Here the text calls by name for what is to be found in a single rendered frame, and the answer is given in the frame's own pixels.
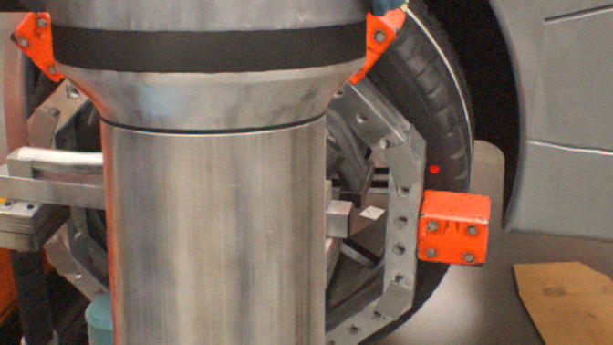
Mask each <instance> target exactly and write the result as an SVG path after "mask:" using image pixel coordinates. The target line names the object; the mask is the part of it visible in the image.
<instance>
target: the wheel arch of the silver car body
mask: <svg viewBox="0 0 613 345"><path fill-rule="evenodd" d="M422 1H423V2H424V4H425V5H427V6H428V7H429V8H428V11H431V12H432V13H433V14H434V15H435V16H436V18H437V19H438V20H439V22H440V23H441V25H442V26H441V29H443V30H445V32H446V33H447V35H448V37H449V42H450V43H452V44H453V46H454V48H455V50H456V52H457V55H458V58H459V60H458V62H460V63H461V64H462V68H463V71H464V74H465V77H464V78H465V79H467V80H468V83H469V87H470V91H471V94H470V95H471V97H472V101H473V116H474V124H475V127H474V130H475V140H476V141H485V142H488V143H490V144H492V145H493V146H496V147H497V148H498V149H499V150H500V151H501V152H502V153H503V157H504V183H503V204H502V222H501V229H502V230H503V231H505V232H506V233H509V231H510V230H509V229H510V227H512V225H513V223H514V219H515V216H516V213H517V210H518V207H519V204H520V200H521V196H522V192H523V188H524V183H525V170H526V160H527V141H528V134H527V112H526V102H525V89H524V82H523V78H522V73H521V69H520V65H519V61H518V57H517V54H516V51H515V47H514V44H513V41H512V39H511V36H510V33H509V30H508V27H507V24H506V23H505V20H504V17H503V14H502V12H501V9H500V7H499V5H498V3H497V1H496V0H422ZM41 72H42V69H41V68H40V67H39V66H38V65H37V64H36V63H35V62H33V61H32V60H31V59H30V58H29V57H28V56H27V55H26V54H25V53H24V52H22V51H21V58H20V99H21V110H22V119H23V125H24V131H25V136H26V141H27V137H28V131H27V125H26V121H27V120H28V119H29V118H30V117H31V116H32V112H31V111H32V105H33V102H34V96H35V91H36V87H37V83H38V82H39V81H40V80H39V78H40V75H41Z"/></svg>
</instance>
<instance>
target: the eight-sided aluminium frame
mask: <svg viewBox="0 0 613 345"><path fill-rule="evenodd" d="M90 102H91V100H90V99H89V98H87V97H85V96H84V95H83V94H82V92H81V91H80V90H79V89H77V88H76V87H75V86H74V85H73V84H72V83H71V82H70V81H69V80H67V79H65V80H64V81H63V82H62V83H61V84H60V86H59V87H58V88H57V89H56V90H55V92H54V93H53V94H52V95H51V96H50V97H49V98H48V99H47V101H46V102H45V103H44V104H42V105H41V106H40V107H38V108H37V109H35V113H34V114H33V115H32V116H31V117H30V118H29V119H28V120H27V121H26V125H27V131H28V137H27V142H28V143H29V144H30V147H36V148H45V149H54V150H63V151H72V152H77V151H78V149H77V142H76V133H75V125H74V119H75V118H76V116H77V115H78V114H79V113H80V112H81V111H82V110H83V109H84V108H85V107H86V106H87V105H88V104H89V103H90ZM328 105H329V106H330V107H331V108H332V110H334V111H336V112H337V113H338V114H339V115H341V116H342V117H343V119H344V120H345V121H346V123H347V124H348V125H349V126H350V127H351V129H352V130H353V131H354V132H355V133H357V135H358V136H359V137H360V138H361V139H362V140H363V141H364V142H365V143H366V144H367V145H368V146H369V148H370V149H371V150H372V151H373V152H374V153H375V154H376V155H377V156H378V157H379V158H380V159H381V160H383V161H384V162H385V163H386V164H387V166H388V167H389V168H390V178H389V196H388V214H387V233H386V250H385V269H384V276H383V277H380V278H378V279H377V280H375V281H374V282H373V283H371V284H370V285H368V286H367V287H365V288H364V289H362V290H361V291H359V293H357V294H356V295H354V296H353V297H352V298H350V300H348V301H347V302H345V303H344V304H343V305H340V306H339V307H337V308H335V309H334V310H332V311H331V312H330V313H328V314H327V315H326V316H325V345H357V344H359V342H360V341H362V340H364V339H365V338H366V337H367V336H369V335H370V334H372V333H373V332H375V331H376V330H378V329H380V328H381V327H384V326H385V325H387V324H388V323H390V322H391V321H393V320H397V319H398V318H399V316H400V315H402V314H403V313H405V312H406V311H408V310H409V309H410V308H411V305H412V299H413V294H414V289H415V285H416V277H417V273H418V267H417V261H418V260H417V259H416V257H415V247H416V234H417V221H418V212H419V209H420V204H421V201H422V196H423V183H424V170H425V166H426V161H427V159H426V143H427V142H426V141H425V140H424V139H423V137H422V136H420V134H419V133H418V132H417V131H416V130H415V128H414V126H413V124H409V123H408V122H407V121H406V119H405V118H404V117H403V116H402V115H401V114H400V113H399V112H398V111H397V110H396V109H395V108H394V107H393V105H392V104H391V103H390V102H389V101H388V100H387V99H386V97H385V96H384V95H383V94H382V93H381V92H379V90H378V89H377V88H376V87H375V86H374V85H373V84H372V83H371V82H370V81H369V80H368V79H367V77H366V76H364V77H363V78H362V79H361V81H360V82H359V83H358V84H353V83H351V82H350V81H348V82H347V83H346V84H345V85H344V86H343V87H342V88H341V89H339V90H338V91H337V92H336V93H335V94H334V95H333V96H332V98H331V100H330V102H329V103H328ZM70 212H71V216H70V217H69V218H68V220H67V221H66V222H65V223H64V224H63V225H62V226H61V228H60V229H59V230H58V231H57V232H56V233H55V234H54V235H53V236H52V237H51V238H50V239H49V240H48V241H47V242H46V243H45V244H44V248H45V249H46V251H47V260H48V261H49V262H50V263H51V264H52V265H53V267H54V268H55V269H56V270H57V272H58V274H59V275H60V276H64V277H65V278H66V279H67V280H68V281H69V282H70V283H71V284H72V285H73V286H75V287H76V288H77V289H78V290H79V291H80V292H81V293H82V294H83V295H85V296H86V297H87V298H89V299H90V300H91V301H94V300H95V299H96V298H98V297H99V296H101V295H103V294H105V293H108V292H110V280H109V254H108V253H107V252H106V251H105V250H104V249H103V248H102V247H101V246H100V245H99V244H98V243H97V242H96V241H95V240H94V239H92V238H91V237H90V235H88V232H87V225H86V216H85V209H84V207H79V206H70Z"/></svg>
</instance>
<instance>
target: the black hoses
mask: <svg viewBox="0 0 613 345"><path fill-rule="evenodd" d="M326 135H329V136H331V137H333V138H334V141H335V142H336V143H337V144H338V145H339V146H341V147H342V149H341V151H342V153H343V156H344V158H345V161H344V162H343V163H342V165H341V166H339V167H338V168H337V170H336V174H337V175H338V178H339V180H341V182H342V185H341V188H339V190H338V201H346V202H352V203H354V208H362V207H363V204H364V202H365V199H366V196H367V193H368V190H369V187H370V184H371V181H372V177H373V174H374V161H373V160H364V158H363V156H362V154H361V151H360V149H359V147H358V144H357V142H356V140H355V137H354V135H353V133H352V131H351V129H350V127H349V126H348V124H347V123H346V121H345V120H344V119H343V117H342V116H341V115H339V114H338V113H337V112H336V111H334V110H332V109H331V108H328V107H326Z"/></svg>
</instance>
